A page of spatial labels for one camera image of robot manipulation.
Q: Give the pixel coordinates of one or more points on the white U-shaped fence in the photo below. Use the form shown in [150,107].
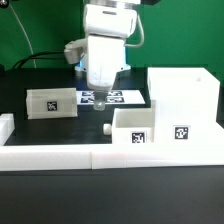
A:
[107,156]

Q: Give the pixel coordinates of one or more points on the white drawer box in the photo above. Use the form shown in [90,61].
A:
[51,103]
[131,126]

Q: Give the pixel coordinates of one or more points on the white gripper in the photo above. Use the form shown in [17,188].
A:
[106,29]

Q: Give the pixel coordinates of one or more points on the white drawer cabinet frame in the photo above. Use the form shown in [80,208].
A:
[186,103]

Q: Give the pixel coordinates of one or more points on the white fiducial marker sheet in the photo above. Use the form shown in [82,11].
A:
[113,97]

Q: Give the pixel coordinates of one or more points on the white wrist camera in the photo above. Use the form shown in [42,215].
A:
[75,50]

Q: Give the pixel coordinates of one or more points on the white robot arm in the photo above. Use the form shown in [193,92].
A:
[137,38]

